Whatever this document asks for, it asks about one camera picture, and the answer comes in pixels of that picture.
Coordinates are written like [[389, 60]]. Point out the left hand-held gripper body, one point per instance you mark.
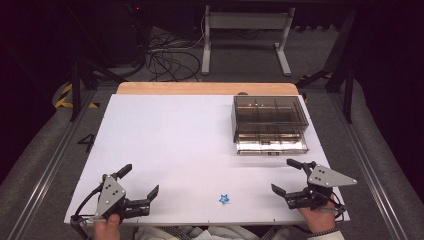
[[110, 195]]

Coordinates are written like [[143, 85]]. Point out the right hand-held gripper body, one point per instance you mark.
[[328, 179]]

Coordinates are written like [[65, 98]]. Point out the clear plastic drawer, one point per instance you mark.
[[271, 146]]

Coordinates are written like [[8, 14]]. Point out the small blue star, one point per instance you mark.
[[224, 199]]

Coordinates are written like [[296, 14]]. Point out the clear smoky drawer box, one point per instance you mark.
[[270, 113]]

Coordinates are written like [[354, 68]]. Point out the person's left hand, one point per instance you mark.
[[106, 230]]

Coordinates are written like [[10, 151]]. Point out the person's right hand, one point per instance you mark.
[[320, 220]]

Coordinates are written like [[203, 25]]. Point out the white table cover board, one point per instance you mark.
[[173, 140]]

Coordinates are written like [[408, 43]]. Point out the person's light clothing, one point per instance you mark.
[[196, 233]]

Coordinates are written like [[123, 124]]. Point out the yellow black hazard tape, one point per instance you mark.
[[63, 100]]

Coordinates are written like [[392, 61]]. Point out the black metal stand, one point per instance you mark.
[[346, 66], [76, 86]]

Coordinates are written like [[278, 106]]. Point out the aluminium floor rail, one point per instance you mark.
[[363, 166], [50, 166]]

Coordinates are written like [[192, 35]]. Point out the white metal desk frame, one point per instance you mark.
[[246, 20]]

